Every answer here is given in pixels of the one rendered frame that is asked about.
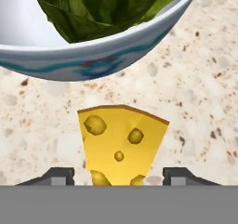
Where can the white bowl with blue pattern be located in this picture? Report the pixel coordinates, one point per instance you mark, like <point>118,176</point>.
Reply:
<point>93,60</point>

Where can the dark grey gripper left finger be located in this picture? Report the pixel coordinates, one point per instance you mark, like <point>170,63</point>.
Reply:
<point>59,174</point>

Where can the green salad leaves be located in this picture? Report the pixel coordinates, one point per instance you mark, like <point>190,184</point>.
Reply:
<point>102,10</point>

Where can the yellow cheese wedge with holes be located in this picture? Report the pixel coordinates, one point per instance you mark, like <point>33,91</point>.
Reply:
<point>121,147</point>

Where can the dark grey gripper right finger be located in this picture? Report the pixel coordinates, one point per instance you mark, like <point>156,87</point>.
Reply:
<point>178,174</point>

